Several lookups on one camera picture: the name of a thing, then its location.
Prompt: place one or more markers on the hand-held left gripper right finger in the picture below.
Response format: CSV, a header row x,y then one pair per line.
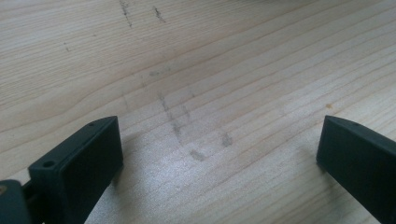
x,y
361,161

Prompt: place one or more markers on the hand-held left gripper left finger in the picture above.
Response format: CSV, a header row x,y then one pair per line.
x,y
79,168

